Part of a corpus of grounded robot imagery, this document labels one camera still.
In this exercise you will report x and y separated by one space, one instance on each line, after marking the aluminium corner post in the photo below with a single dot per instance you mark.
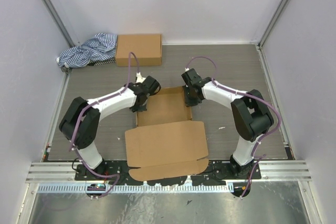
59 23
279 10

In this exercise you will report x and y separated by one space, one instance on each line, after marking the aluminium front frame rail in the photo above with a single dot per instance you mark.
269 170

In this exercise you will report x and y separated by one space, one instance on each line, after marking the left aluminium corner post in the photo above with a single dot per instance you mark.
59 23

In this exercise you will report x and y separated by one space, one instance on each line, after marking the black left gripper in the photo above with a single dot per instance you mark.
138 108

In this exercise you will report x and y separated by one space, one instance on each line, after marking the blue white striped cloth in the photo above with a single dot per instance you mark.
98 50

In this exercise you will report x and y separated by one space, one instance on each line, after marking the white slotted cable duct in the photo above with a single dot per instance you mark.
99 188

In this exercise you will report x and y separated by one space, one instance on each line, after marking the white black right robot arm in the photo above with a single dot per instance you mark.
251 115

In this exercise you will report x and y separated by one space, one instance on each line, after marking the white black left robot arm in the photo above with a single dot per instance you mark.
81 121

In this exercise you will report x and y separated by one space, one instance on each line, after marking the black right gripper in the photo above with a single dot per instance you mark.
189 102

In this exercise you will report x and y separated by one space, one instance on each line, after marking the closed brown cardboard box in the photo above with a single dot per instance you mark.
146 47

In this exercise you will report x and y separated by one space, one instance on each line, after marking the brown cardboard box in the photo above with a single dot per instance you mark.
165 133
146 47

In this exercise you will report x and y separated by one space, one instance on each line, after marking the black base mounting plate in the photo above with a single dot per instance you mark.
201 172

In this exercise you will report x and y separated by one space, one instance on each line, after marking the right aluminium corner post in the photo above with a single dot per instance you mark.
279 10

